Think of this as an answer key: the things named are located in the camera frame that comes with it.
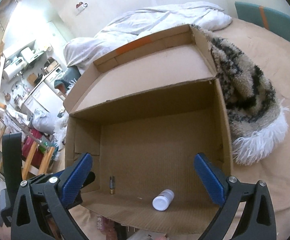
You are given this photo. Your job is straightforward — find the white remote control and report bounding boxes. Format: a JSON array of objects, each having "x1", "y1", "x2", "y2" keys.
[{"x1": 127, "y1": 230, "x2": 168, "y2": 240}]

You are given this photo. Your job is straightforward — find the grey plastic bag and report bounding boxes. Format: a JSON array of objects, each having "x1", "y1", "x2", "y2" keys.
[{"x1": 32, "y1": 109, "x2": 58, "y2": 135}]

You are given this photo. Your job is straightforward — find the black gold AA battery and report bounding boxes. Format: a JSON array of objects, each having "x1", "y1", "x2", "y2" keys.
[{"x1": 109, "y1": 176, "x2": 115, "y2": 194}]

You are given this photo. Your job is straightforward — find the shaggy black beige rug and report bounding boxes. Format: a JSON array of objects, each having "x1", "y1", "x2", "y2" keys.
[{"x1": 191, "y1": 24, "x2": 289, "y2": 165}]

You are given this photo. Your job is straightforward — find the open cardboard box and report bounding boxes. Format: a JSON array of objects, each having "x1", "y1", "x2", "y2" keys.
[{"x1": 64, "y1": 25, "x2": 233, "y2": 235}]

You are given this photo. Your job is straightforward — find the teal cushion orange stripe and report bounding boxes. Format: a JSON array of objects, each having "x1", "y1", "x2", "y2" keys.
[{"x1": 235, "y1": 2, "x2": 290, "y2": 42}]

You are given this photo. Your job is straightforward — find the pink perfume bottle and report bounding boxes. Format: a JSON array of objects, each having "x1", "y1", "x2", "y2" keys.
[{"x1": 96, "y1": 215, "x2": 109, "y2": 232}]

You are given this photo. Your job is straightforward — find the white cap pill bottle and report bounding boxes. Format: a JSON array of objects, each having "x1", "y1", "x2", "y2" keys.
[{"x1": 152, "y1": 189, "x2": 174, "y2": 211}]

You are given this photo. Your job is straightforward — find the white kitchen cabinets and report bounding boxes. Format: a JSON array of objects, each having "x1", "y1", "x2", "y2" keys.
[{"x1": 21, "y1": 82, "x2": 63, "y2": 116}]

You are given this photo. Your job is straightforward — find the white water heater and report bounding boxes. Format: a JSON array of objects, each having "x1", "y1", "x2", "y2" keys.
[{"x1": 3, "y1": 65, "x2": 18, "y2": 82}]

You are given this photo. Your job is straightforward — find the white crumpled duvet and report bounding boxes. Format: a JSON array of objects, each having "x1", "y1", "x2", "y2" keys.
[{"x1": 63, "y1": 1, "x2": 232, "y2": 74}]

